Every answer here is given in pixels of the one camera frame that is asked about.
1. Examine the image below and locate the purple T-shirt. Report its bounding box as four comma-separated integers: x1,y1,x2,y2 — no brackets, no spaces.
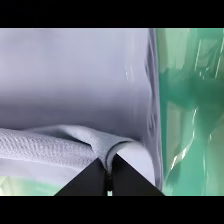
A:
0,28,165,197

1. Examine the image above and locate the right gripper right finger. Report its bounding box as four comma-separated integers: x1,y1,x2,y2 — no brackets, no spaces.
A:
110,153,165,197

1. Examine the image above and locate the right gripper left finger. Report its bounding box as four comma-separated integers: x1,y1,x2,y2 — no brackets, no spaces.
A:
54,157,109,197

